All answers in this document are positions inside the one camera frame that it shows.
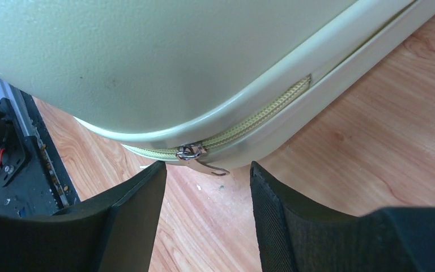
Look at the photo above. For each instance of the cream suitcase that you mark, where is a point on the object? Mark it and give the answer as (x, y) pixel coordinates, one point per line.
(212, 85)

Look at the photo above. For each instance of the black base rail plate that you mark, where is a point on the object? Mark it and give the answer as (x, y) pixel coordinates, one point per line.
(43, 186)

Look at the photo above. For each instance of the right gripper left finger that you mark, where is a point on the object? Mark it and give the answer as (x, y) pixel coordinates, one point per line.
(112, 231)

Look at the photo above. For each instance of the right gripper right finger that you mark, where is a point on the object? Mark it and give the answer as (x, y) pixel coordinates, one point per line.
(296, 233)

